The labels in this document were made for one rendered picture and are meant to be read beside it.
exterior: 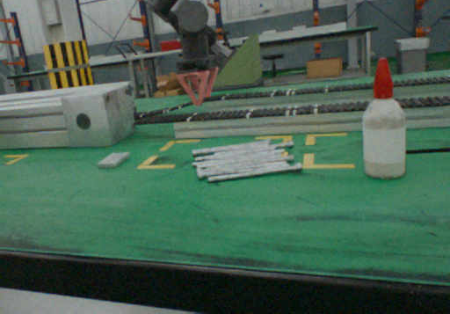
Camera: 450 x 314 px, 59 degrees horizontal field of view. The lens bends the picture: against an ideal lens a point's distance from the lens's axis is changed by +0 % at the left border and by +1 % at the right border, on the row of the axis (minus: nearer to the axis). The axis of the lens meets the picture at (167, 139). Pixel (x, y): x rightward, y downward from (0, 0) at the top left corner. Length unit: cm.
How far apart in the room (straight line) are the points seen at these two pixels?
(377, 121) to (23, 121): 61
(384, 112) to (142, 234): 26
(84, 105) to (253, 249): 47
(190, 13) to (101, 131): 27
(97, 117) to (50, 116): 11
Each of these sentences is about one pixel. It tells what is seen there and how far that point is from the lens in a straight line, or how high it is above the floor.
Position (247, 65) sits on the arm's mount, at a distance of 129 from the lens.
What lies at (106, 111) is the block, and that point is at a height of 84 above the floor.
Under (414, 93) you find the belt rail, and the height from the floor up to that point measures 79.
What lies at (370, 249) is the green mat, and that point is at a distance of 33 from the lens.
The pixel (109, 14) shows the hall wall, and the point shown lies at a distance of 956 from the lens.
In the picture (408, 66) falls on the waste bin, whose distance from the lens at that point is 571.
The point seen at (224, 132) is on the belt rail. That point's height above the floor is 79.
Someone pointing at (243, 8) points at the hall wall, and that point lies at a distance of 849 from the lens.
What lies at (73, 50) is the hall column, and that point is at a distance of 418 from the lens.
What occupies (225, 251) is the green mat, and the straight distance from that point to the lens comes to 32.
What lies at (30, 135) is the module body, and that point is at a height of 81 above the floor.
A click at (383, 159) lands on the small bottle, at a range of 44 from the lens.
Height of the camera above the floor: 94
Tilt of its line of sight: 14 degrees down
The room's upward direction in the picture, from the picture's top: 8 degrees counter-clockwise
